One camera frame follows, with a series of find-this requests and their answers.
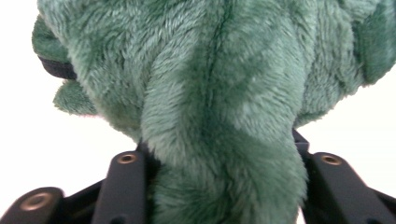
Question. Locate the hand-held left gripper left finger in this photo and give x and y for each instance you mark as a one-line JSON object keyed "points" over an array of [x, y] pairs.
{"points": [[123, 189]]}

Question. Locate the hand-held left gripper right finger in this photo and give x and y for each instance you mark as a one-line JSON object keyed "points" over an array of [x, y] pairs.
{"points": [[339, 193]]}

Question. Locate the green fleece garment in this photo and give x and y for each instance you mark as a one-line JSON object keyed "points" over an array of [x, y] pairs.
{"points": [[202, 93]]}

